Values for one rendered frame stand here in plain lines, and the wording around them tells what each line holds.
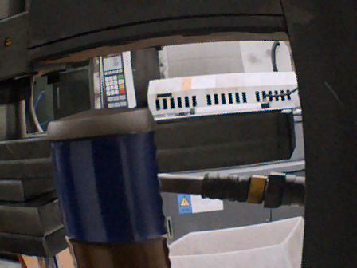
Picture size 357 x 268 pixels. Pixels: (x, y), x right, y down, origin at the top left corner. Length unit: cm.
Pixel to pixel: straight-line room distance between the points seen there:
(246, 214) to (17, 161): 460
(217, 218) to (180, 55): 231
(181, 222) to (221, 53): 217
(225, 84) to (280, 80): 37
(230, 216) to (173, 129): 463
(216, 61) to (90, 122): 675
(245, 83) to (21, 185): 483
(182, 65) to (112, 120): 687
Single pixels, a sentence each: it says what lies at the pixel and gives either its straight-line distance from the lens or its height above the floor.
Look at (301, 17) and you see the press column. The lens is 46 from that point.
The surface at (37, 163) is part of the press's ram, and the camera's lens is 52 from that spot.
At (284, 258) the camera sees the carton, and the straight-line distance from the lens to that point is 276.
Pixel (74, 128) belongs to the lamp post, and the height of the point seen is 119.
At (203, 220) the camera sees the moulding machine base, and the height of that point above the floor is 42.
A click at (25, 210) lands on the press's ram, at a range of 49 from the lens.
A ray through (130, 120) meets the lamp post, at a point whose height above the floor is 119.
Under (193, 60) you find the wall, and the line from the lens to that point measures 712.
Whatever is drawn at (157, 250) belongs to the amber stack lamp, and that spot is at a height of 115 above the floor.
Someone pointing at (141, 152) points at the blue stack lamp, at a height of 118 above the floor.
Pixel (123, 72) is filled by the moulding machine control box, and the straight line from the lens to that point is 505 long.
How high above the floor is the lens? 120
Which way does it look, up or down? 3 degrees down
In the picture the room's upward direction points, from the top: 6 degrees counter-clockwise
